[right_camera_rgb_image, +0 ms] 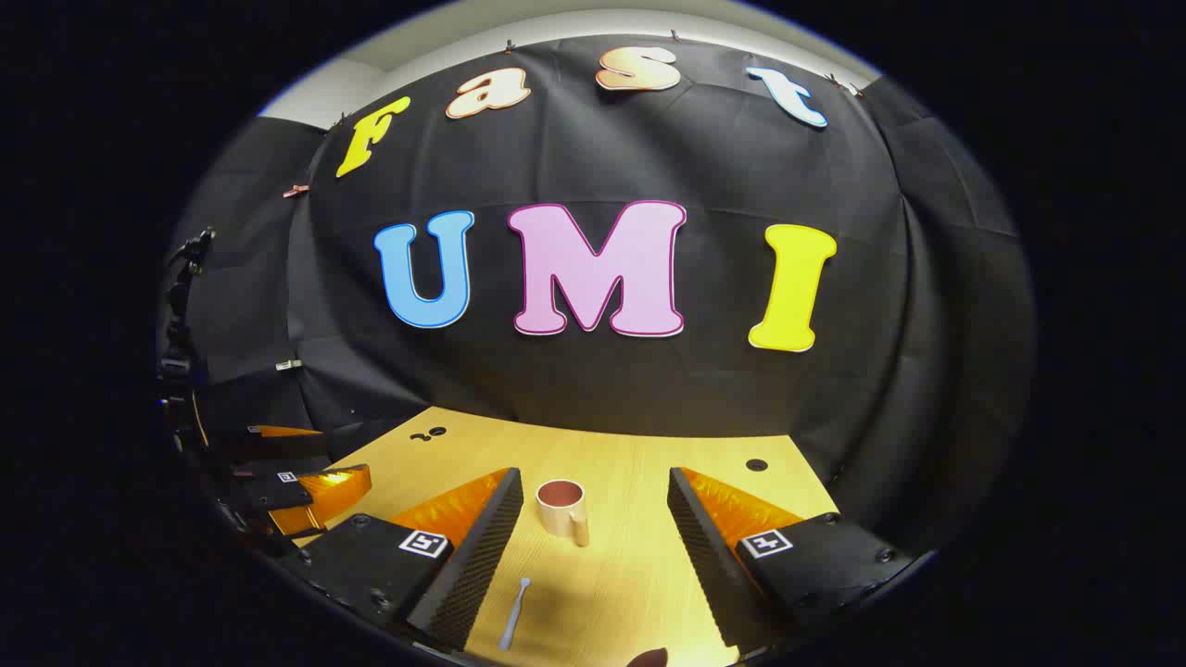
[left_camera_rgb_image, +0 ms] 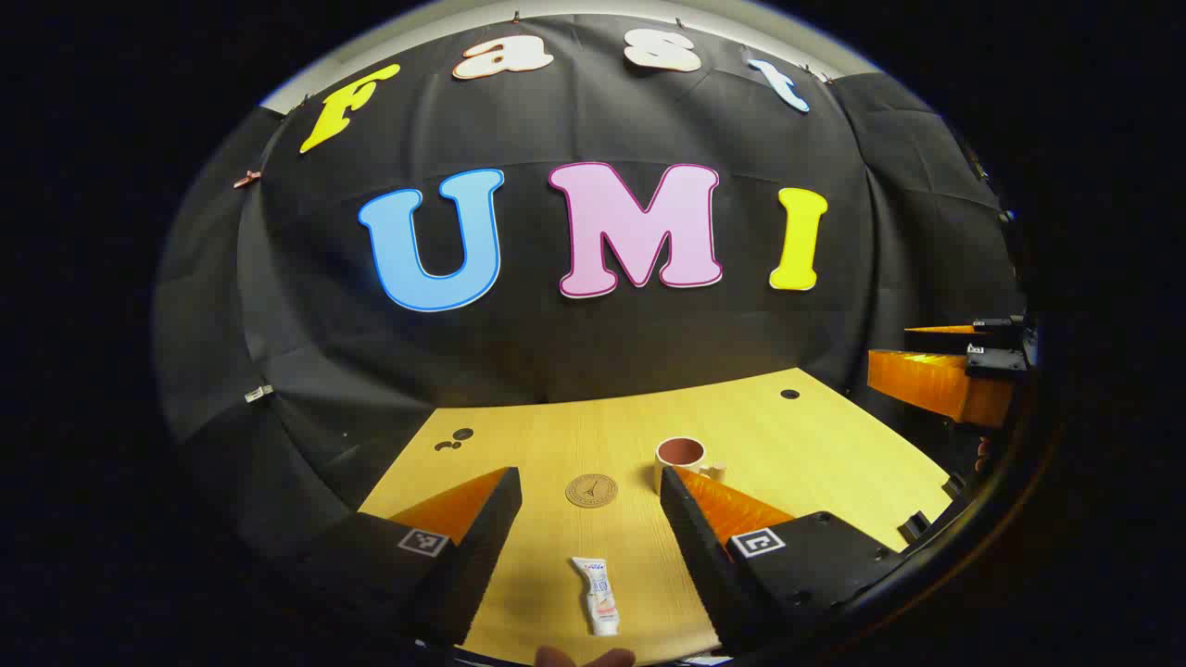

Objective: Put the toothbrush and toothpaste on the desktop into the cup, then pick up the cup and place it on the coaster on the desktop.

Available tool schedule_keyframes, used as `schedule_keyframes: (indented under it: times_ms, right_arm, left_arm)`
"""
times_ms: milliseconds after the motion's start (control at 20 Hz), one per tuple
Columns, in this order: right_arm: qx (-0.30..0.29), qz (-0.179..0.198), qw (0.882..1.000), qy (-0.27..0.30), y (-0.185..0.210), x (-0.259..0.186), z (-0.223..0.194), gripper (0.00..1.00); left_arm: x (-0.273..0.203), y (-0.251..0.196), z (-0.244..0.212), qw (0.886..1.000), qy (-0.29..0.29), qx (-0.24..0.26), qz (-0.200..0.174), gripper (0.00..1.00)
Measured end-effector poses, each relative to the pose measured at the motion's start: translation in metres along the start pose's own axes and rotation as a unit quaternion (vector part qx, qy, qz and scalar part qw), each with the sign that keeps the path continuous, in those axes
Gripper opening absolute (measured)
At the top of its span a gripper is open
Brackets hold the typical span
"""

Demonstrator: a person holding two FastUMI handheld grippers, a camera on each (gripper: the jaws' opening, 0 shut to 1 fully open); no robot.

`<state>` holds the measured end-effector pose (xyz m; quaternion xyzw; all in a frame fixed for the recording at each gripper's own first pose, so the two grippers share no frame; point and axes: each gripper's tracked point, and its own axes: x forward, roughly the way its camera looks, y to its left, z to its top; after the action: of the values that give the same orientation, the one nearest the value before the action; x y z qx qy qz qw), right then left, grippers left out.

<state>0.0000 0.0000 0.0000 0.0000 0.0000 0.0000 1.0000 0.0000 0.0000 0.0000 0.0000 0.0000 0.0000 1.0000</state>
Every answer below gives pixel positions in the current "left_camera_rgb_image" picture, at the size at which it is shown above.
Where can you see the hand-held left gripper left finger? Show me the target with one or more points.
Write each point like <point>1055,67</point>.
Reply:
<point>482,547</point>

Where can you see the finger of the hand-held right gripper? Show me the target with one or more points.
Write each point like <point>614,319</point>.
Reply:
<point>973,338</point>
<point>927,382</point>

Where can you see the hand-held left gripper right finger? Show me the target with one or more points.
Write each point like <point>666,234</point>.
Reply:
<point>695,547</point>

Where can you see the beige cup with brown inside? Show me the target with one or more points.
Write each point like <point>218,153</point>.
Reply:
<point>681,451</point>

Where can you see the white toothpaste tube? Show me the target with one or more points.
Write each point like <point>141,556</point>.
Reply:
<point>600,597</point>

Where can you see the round brown coaster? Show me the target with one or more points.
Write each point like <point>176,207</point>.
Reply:
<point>591,491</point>

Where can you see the light wooden desktop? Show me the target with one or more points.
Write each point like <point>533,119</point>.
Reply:
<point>574,445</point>

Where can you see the black backdrop cloth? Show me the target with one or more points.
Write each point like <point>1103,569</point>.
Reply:
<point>556,352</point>

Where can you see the silver cloth clip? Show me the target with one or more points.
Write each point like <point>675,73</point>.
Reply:
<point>258,394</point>

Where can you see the copper cloth clip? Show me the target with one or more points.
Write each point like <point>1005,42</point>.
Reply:
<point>246,179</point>

